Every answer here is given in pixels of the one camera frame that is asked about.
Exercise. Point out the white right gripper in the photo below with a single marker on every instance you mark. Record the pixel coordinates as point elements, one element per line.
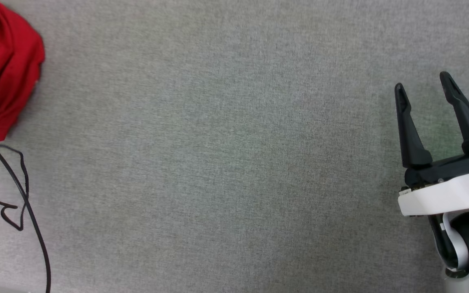
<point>446,191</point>

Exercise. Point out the red and white basketball jersey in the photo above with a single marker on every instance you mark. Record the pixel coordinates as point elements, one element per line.
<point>10,53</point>

